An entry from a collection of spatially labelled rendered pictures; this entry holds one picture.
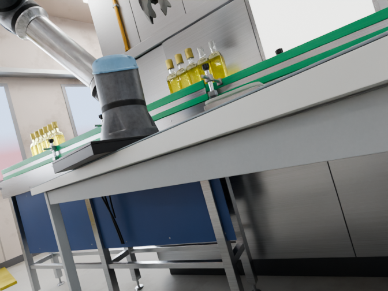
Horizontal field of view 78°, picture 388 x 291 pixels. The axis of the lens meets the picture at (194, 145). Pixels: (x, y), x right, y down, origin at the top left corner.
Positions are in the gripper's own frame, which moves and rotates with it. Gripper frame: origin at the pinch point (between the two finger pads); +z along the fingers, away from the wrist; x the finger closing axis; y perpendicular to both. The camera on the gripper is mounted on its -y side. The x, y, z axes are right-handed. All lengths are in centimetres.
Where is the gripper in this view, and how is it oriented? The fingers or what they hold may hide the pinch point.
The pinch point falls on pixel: (156, 15)
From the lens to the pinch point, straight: 92.3
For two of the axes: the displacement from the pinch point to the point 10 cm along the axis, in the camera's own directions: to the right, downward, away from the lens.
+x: -8.3, 2.5, 5.0
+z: 2.7, 9.6, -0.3
